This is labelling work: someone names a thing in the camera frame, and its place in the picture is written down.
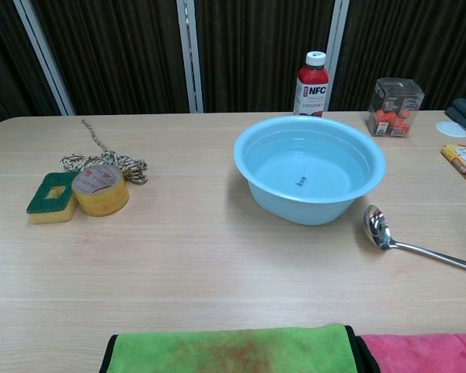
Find metal ladle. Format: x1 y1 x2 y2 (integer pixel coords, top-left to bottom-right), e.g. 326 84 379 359
363 204 466 276

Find light blue bowl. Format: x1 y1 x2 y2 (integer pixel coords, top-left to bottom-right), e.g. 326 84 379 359
232 115 387 227

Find yellowish packing tape roll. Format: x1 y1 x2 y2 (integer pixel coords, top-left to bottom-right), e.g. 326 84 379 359
71 165 130 217

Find red NFC juice bottle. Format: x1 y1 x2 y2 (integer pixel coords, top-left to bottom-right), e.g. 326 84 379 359
293 51 331 117

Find green microfiber towel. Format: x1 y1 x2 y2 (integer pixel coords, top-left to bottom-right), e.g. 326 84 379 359
99 323 370 373

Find clear plastic box orange parts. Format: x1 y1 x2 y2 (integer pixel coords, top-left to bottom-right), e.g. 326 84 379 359
365 77 426 138

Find green yellow scrub sponge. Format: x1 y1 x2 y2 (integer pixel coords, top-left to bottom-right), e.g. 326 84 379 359
26 172 79 225

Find white round table grommet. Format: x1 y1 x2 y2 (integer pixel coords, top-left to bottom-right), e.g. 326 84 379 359
435 120 466 138

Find pink microfiber towel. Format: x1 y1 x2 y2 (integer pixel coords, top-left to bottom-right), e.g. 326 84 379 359
353 333 466 373

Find braided beige rope bundle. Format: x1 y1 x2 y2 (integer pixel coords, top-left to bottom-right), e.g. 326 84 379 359
59 119 148 186

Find white partition post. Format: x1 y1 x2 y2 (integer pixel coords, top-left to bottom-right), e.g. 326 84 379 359
13 0 77 117
325 0 351 112
176 0 205 114

